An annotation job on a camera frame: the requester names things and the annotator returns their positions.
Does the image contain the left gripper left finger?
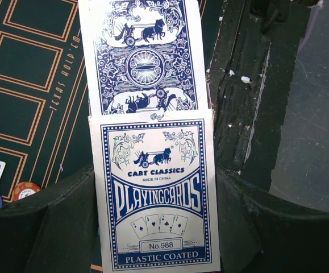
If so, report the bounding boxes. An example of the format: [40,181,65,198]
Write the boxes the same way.
[0,166,98,272]

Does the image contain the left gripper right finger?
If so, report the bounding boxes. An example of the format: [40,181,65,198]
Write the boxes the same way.
[216,167,329,272]

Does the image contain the green poker table mat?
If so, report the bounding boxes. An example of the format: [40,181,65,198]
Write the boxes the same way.
[0,0,224,273]

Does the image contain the orange chips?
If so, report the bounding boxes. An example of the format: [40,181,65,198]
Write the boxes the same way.
[13,181,41,201]

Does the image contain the blue playing card box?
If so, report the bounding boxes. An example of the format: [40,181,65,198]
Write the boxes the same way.
[88,109,220,272]

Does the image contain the blue backed card deck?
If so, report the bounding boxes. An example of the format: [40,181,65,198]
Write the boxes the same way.
[78,1,208,119]

